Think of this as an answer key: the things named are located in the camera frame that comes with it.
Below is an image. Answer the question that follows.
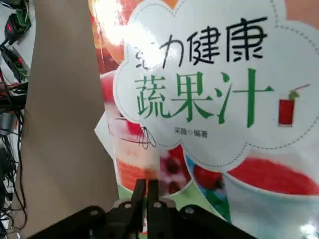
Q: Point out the colourful juice recipe book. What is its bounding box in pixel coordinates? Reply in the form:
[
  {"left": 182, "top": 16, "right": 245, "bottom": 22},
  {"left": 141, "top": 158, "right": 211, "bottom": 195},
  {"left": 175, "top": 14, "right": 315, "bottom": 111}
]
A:
[{"left": 88, "top": 0, "right": 319, "bottom": 239}]

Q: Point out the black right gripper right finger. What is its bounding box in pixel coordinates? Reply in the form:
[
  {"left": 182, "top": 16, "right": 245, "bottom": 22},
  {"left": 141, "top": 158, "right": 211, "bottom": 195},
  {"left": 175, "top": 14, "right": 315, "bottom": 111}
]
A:
[{"left": 147, "top": 178, "right": 255, "bottom": 239}]

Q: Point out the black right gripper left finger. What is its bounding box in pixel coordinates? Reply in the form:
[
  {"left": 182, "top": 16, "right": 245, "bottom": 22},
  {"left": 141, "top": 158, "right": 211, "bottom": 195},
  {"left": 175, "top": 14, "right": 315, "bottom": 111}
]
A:
[{"left": 24, "top": 178, "right": 148, "bottom": 239}]

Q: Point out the black cable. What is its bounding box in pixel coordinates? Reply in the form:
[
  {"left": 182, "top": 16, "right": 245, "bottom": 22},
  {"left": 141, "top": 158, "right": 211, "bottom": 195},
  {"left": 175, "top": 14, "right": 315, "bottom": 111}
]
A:
[{"left": 11, "top": 109, "right": 28, "bottom": 231}]

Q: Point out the black power strip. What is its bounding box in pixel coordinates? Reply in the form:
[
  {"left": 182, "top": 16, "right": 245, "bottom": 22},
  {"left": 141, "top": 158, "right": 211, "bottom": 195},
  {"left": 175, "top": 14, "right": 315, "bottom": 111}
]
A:
[{"left": 3, "top": 13, "right": 32, "bottom": 44}]

